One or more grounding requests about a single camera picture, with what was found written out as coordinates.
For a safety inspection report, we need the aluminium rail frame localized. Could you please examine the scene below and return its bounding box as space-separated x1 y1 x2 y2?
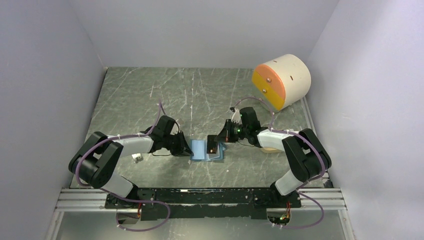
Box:
54 99 349 213

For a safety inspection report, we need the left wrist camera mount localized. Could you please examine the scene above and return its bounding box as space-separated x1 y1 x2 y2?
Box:
172 119 181 134

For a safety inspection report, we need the beige cylindrical drawer box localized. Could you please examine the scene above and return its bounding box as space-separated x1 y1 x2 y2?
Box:
251 54 312 112

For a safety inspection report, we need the small white plastic piece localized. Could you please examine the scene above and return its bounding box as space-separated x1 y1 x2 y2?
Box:
131 153 144 164

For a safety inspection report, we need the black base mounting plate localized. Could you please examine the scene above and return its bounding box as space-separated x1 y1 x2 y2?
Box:
104 187 302 221

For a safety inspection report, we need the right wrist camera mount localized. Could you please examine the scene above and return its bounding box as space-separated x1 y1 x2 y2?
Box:
230 107 242 125

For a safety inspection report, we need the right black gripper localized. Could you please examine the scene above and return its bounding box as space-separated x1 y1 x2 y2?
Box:
214 119 249 143

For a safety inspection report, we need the beige oval tray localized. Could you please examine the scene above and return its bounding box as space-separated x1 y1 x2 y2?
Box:
260 147 282 154

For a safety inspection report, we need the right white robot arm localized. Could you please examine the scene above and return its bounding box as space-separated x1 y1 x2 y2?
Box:
214 107 332 207

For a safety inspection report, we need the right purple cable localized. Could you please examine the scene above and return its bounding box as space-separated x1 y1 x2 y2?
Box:
230 96 327 230

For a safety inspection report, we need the blue card holder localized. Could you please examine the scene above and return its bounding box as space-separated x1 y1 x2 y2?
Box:
189 139 227 162

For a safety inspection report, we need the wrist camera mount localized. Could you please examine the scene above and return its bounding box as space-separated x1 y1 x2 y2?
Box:
172 119 181 134
230 107 242 125

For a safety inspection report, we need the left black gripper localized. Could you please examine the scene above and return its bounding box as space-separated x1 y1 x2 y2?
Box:
163 130 194 157

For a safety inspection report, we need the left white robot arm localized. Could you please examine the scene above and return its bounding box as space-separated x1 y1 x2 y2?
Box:
68 115 193 208

